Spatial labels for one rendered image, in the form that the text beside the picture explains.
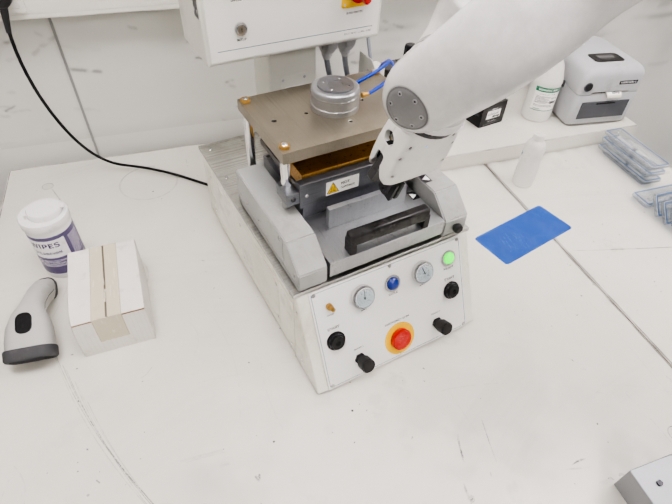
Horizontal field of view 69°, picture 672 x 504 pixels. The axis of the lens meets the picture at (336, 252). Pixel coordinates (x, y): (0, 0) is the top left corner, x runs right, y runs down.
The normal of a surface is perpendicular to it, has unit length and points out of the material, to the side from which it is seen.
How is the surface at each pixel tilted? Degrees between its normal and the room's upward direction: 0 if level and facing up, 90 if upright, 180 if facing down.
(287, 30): 90
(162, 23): 90
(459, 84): 95
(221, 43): 90
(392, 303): 65
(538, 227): 0
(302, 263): 40
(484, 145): 0
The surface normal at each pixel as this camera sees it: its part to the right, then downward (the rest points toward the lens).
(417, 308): 0.46, 0.27
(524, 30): -0.07, 0.40
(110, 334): 0.36, 0.67
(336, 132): 0.04, -0.71
